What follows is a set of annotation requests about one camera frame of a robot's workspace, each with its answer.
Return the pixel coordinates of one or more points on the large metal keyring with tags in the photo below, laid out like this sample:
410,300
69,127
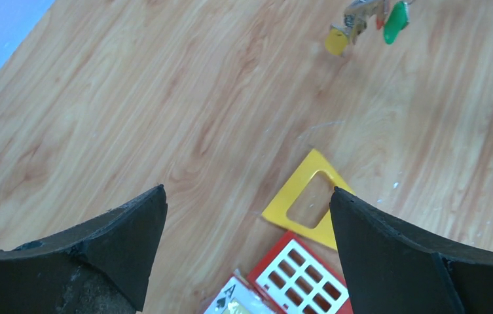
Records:
390,18

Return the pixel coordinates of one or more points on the red window block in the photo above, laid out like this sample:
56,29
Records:
296,280

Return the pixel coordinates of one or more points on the yellow plastic triangle frame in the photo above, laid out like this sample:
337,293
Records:
314,164

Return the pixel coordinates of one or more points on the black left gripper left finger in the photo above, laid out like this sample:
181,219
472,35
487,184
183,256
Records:
102,265

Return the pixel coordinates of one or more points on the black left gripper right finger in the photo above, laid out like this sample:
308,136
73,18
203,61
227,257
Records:
393,266

